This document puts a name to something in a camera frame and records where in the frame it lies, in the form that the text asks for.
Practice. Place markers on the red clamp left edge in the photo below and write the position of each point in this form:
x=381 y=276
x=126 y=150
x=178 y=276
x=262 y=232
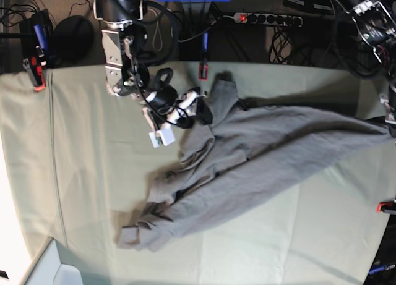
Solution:
x=35 y=71

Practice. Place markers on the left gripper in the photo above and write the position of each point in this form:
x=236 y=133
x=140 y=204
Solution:
x=388 y=101

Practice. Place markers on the black round floor base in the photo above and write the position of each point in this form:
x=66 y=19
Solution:
x=73 y=38

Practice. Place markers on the dark grey t-shirt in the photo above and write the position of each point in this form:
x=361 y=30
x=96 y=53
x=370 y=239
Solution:
x=245 y=157

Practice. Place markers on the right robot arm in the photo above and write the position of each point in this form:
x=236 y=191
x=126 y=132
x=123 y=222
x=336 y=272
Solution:
x=127 y=64

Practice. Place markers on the white power strip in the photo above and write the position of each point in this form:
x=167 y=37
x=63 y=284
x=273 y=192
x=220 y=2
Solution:
x=268 y=19

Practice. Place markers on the black device with labels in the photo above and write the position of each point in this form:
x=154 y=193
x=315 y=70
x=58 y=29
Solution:
x=320 y=7

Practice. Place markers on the grey plastic bin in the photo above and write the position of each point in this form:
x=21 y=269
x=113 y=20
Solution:
x=47 y=268

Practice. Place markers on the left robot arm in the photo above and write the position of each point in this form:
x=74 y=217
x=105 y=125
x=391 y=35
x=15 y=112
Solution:
x=375 y=24

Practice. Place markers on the red clamp right edge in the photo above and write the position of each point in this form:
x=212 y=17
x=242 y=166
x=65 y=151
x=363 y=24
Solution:
x=388 y=207

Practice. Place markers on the red clamp edge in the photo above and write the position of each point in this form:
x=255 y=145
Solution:
x=388 y=207
x=35 y=71

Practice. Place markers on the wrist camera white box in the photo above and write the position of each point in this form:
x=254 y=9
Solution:
x=163 y=137

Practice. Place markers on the pale green table cloth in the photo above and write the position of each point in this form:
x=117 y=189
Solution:
x=79 y=163

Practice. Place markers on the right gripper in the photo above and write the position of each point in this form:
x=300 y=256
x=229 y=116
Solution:
x=166 y=108

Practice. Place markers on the red clamp top centre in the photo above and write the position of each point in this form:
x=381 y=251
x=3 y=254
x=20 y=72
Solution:
x=203 y=71

